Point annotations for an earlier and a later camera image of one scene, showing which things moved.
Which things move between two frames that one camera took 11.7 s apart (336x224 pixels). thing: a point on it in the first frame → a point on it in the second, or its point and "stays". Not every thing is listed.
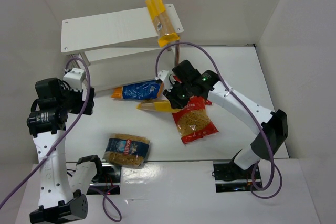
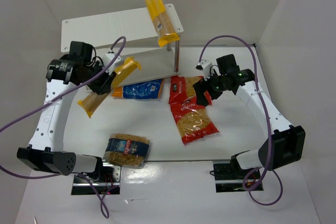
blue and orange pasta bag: x=149 y=89 stays
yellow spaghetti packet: x=157 y=105 → x=91 y=103
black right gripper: x=174 y=100 → x=206 y=87
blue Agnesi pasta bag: x=126 y=150 stays
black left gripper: x=85 y=100 → x=102 y=84
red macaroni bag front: x=194 y=121 stays
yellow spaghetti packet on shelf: x=165 y=30 stays
